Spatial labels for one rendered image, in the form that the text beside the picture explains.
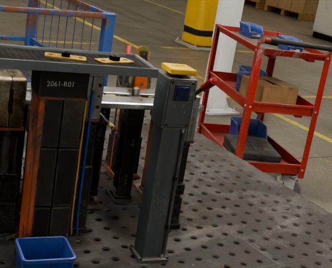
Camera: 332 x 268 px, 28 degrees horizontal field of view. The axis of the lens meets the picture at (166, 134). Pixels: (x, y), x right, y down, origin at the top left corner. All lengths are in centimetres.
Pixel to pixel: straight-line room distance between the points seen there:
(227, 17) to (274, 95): 186
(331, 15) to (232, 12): 648
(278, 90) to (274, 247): 217
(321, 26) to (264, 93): 837
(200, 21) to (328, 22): 378
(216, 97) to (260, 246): 405
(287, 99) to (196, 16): 499
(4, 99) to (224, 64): 429
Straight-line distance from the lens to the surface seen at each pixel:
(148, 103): 173
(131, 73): 135
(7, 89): 150
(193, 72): 144
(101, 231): 169
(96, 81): 153
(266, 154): 397
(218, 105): 579
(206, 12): 875
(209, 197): 200
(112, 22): 375
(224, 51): 566
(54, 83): 134
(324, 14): 1212
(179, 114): 145
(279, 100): 388
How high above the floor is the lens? 144
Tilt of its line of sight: 17 degrees down
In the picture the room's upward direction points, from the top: 9 degrees clockwise
